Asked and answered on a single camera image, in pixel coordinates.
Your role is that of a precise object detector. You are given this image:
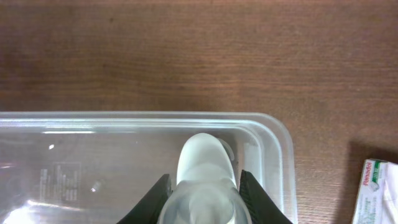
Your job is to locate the white calamine lotion bottle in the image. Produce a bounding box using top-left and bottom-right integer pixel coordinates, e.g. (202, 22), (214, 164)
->
(158, 133), (252, 224)

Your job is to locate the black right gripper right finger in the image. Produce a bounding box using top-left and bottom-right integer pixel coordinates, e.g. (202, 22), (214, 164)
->
(239, 170), (292, 224)

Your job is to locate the clear plastic container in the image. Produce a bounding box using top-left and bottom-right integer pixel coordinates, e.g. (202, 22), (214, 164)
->
(1, 111), (298, 223)

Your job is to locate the white Panadol medicine box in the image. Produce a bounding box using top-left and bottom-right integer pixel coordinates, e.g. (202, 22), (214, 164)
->
(352, 159), (397, 224)

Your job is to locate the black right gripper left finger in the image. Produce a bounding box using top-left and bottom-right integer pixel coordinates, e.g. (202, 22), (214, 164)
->
(117, 174), (172, 224)

